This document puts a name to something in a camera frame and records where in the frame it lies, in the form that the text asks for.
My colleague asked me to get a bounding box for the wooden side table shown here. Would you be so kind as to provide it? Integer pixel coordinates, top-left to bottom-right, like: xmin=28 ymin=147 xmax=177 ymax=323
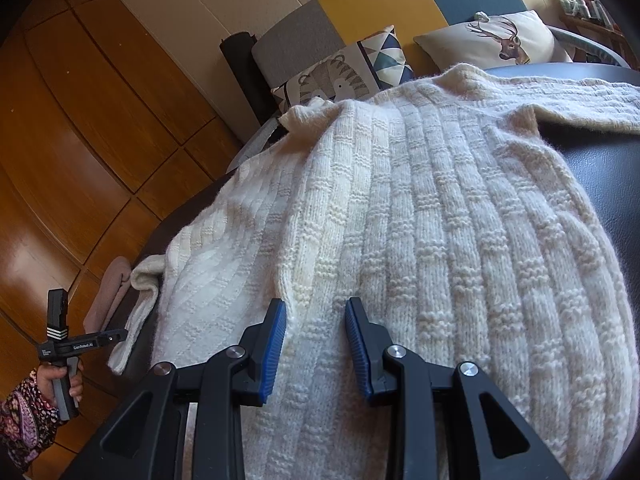
xmin=559 ymin=12 xmax=631 ymax=56

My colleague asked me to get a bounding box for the person's left forearm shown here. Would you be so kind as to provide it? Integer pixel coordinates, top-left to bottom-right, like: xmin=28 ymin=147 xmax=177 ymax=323
xmin=0 ymin=375 xmax=68 ymax=471

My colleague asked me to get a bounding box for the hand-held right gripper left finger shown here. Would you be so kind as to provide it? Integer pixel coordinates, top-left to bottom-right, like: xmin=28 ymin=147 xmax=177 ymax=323
xmin=62 ymin=298 xmax=288 ymax=480

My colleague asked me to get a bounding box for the cluster of jars and bottles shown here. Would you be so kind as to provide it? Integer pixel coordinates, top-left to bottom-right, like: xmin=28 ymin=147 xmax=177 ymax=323
xmin=556 ymin=0 xmax=613 ymax=28

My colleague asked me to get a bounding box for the grey yellow blue sofa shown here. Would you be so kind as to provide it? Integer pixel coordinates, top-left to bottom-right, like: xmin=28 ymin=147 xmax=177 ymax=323
xmin=230 ymin=0 xmax=632 ymax=173

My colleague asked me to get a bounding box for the cream knitted sweater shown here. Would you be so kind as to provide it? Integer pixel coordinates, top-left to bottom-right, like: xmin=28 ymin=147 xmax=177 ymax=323
xmin=107 ymin=62 xmax=640 ymax=480

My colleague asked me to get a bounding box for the tiger print cushion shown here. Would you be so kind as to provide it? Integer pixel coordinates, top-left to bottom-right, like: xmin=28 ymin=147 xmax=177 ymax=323
xmin=270 ymin=24 xmax=416 ymax=111

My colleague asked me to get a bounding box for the person's left hand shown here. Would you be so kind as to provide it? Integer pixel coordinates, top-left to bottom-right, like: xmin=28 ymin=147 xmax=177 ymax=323
xmin=31 ymin=362 xmax=84 ymax=407

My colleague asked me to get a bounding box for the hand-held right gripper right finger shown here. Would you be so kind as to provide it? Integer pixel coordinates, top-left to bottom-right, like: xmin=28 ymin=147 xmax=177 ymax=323
xmin=345 ymin=297 xmax=571 ymax=480

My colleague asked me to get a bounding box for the pink folded garment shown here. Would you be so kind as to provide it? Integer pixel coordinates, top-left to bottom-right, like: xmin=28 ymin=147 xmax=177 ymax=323
xmin=82 ymin=256 xmax=132 ymax=331

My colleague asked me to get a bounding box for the wooden wardrobe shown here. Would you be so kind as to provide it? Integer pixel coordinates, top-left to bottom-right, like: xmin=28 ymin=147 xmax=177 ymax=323
xmin=0 ymin=0 xmax=241 ymax=411

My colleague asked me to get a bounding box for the black rolled mat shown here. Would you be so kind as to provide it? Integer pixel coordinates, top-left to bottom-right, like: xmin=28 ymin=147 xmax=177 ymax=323
xmin=220 ymin=31 xmax=273 ymax=128

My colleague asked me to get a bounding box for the deer print cushion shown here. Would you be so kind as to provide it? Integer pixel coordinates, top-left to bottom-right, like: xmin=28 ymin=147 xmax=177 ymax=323
xmin=413 ymin=9 xmax=573 ymax=73

